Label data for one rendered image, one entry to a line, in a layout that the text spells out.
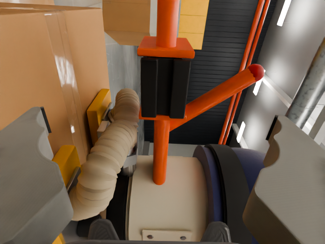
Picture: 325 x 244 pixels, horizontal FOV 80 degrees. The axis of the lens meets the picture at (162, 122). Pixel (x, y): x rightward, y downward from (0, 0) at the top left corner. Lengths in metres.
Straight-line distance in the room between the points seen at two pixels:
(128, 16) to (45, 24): 1.38
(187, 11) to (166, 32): 7.31
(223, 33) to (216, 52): 0.97
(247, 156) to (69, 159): 0.29
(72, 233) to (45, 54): 0.21
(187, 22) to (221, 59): 4.61
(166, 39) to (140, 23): 1.40
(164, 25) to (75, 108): 0.19
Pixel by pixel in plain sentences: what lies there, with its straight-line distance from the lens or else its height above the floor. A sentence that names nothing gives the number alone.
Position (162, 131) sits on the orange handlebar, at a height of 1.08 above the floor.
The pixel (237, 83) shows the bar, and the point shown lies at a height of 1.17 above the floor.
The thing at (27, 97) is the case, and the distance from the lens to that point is 0.24.
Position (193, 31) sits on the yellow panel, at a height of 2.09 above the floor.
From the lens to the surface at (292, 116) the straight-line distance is 6.65.
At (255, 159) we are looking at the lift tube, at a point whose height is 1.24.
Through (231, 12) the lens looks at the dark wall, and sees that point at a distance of 11.20.
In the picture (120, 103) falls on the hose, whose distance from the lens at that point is 0.31.
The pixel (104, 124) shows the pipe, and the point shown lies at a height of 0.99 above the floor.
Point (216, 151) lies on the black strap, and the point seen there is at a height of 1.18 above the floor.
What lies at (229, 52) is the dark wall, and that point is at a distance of 11.63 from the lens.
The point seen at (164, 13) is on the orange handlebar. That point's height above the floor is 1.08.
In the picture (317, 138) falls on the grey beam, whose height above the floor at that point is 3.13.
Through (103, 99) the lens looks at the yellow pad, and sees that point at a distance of 0.39.
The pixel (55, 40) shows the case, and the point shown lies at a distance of 0.29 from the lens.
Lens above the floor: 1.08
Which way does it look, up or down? 1 degrees up
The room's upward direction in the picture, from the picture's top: 93 degrees clockwise
